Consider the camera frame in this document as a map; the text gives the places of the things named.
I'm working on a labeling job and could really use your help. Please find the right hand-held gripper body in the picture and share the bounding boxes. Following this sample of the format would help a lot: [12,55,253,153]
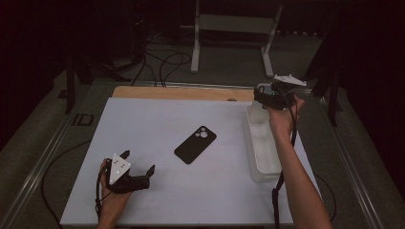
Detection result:
[261,73,308,112]

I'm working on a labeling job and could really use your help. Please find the black floor cable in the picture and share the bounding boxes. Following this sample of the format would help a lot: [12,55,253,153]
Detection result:
[129,31,160,88]
[158,51,193,88]

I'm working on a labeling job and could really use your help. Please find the left hand-held gripper cable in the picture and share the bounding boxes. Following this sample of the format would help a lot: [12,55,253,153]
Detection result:
[40,139,113,225]

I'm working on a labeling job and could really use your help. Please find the white plastic bin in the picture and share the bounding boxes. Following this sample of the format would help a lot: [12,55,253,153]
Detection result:
[244,100,285,184]

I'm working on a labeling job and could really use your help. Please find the black stand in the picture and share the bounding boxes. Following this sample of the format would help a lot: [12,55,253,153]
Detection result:
[64,56,132,115]
[299,31,343,128]

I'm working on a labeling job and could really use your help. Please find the white metal stand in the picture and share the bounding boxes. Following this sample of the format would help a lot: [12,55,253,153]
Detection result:
[190,0,285,79]

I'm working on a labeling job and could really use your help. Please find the person's right hand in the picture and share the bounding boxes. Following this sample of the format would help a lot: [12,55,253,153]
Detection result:
[266,94,306,141]

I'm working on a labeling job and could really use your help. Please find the person's left hand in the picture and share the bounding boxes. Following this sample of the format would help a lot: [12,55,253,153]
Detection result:
[98,158,134,223]

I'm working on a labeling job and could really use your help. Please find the black phone case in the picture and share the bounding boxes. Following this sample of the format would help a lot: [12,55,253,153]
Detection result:
[174,125,218,165]

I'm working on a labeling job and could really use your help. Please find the hand-held gripper cable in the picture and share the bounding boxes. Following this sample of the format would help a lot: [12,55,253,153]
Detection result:
[270,83,337,229]
[40,139,113,225]

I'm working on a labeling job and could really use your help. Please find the metal floor rail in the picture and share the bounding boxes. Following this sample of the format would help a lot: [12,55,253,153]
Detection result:
[316,94,387,229]
[0,83,94,229]
[91,79,314,96]

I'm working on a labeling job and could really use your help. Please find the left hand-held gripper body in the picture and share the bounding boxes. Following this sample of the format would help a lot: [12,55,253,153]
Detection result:
[104,154,151,195]

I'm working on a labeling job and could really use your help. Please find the right hand-held gripper cable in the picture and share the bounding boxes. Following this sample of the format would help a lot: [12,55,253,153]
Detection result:
[270,83,337,229]

